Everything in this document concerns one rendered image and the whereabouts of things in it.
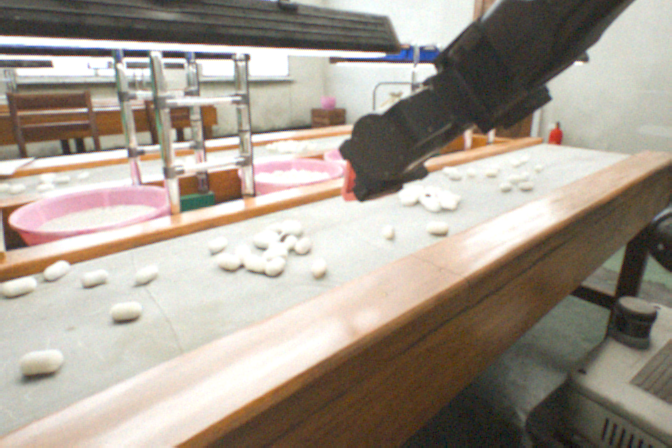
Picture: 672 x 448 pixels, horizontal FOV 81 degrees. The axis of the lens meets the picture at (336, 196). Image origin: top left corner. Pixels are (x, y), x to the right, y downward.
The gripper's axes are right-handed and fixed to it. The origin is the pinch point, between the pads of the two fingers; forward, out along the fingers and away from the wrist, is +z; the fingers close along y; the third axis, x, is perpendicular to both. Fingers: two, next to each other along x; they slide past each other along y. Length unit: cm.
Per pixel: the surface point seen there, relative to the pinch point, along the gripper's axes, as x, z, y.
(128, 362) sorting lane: 8.3, 7.6, 27.8
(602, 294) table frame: 50, 40, -121
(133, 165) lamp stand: -34, 47, 12
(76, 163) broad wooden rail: -54, 79, 19
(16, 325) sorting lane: -1.0, 18.5, 35.9
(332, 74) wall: -344, 406, -433
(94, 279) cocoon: -4.2, 20.8, 27.5
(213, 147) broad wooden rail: -54, 81, -22
